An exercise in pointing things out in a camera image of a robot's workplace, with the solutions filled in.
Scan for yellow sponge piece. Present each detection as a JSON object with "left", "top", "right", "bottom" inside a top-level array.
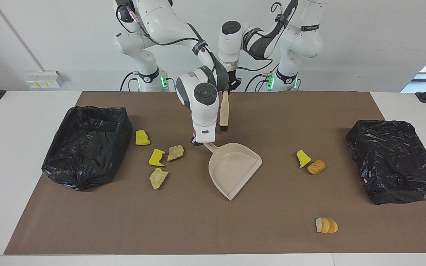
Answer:
[
  {"left": 135, "top": 130, "right": 151, "bottom": 146},
  {"left": 148, "top": 149, "right": 166, "bottom": 167},
  {"left": 296, "top": 150, "right": 312, "bottom": 168}
]

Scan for orange striped bread piece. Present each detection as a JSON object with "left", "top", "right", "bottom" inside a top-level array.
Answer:
[{"left": 315, "top": 217, "right": 339, "bottom": 234}]

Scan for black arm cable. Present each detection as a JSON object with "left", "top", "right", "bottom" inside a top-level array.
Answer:
[
  {"left": 116, "top": 4, "right": 232, "bottom": 96},
  {"left": 235, "top": 2, "right": 298, "bottom": 72}
]

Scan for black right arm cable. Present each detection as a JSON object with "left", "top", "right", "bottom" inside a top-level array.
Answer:
[{"left": 116, "top": 4, "right": 232, "bottom": 96}]

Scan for beige plastic dustpan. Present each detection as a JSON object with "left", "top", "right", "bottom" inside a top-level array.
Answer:
[{"left": 203, "top": 142, "right": 263, "bottom": 201}]

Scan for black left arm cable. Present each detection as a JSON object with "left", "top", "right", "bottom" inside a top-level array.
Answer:
[{"left": 235, "top": 2, "right": 298, "bottom": 72}]

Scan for white wall socket box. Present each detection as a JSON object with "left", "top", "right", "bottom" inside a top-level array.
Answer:
[{"left": 26, "top": 71, "right": 64, "bottom": 89}]

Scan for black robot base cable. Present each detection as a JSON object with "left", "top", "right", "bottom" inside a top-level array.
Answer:
[
  {"left": 244, "top": 72, "right": 273, "bottom": 92},
  {"left": 120, "top": 71, "right": 139, "bottom": 92}
]

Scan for brown bread roll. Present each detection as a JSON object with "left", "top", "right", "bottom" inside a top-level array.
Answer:
[{"left": 307, "top": 160, "right": 326, "bottom": 175}]

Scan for beige brush with black bristles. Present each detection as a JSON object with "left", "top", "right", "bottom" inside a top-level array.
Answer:
[{"left": 219, "top": 89, "right": 230, "bottom": 133}]

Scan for beige bread chunk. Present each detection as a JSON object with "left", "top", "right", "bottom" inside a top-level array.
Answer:
[
  {"left": 167, "top": 145, "right": 185, "bottom": 162},
  {"left": 149, "top": 168, "right": 169, "bottom": 190}
]

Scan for brown table mat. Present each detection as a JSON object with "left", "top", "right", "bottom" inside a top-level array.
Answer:
[{"left": 4, "top": 91, "right": 426, "bottom": 255}]

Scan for black bag lined bin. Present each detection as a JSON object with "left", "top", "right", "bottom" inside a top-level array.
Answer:
[
  {"left": 42, "top": 106, "right": 133, "bottom": 191},
  {"left": 346, "top": 120, "right": 426, "bottom": 205}
]

